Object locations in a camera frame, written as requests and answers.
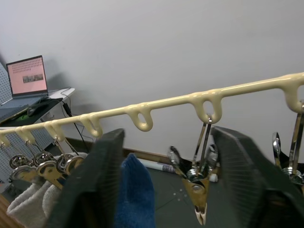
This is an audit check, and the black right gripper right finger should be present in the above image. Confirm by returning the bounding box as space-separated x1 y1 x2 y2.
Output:
211 126 304 228

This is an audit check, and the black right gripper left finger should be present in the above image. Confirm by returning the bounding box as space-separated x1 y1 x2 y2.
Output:
46 129 125 228

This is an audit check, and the blue sock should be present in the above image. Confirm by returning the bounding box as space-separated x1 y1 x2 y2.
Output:
113 153 156 228

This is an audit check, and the metal hanger clip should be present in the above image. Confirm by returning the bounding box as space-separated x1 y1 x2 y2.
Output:
271 101 304 186
25 140 64 190
53 137 86 178
0 142 37 184
167 115 219 226

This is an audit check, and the cream plastic clip hanger bar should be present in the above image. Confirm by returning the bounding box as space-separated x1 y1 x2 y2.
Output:
0 72 304 147

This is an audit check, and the white sock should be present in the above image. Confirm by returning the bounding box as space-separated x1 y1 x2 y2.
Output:
6 182 49 228
42 183 64 220

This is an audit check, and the rolled white paper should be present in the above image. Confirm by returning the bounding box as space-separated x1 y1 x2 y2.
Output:
142 158 219 183

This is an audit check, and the black mouse pad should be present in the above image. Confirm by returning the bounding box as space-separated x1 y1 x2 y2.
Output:
0 97 64 127

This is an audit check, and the black computer mouse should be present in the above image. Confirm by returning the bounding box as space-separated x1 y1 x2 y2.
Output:
27 104 40 117

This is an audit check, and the white side table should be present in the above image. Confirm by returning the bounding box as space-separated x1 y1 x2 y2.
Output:
0 87 76 126

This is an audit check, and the open laptop with pink screen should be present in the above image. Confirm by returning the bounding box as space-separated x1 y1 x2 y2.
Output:
6 55 49 101

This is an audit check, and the white perforated pegboard panel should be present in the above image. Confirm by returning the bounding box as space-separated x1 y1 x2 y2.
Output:
0 61 13 105

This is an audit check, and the black power cable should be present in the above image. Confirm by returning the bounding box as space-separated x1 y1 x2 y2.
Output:
61 86 98 143

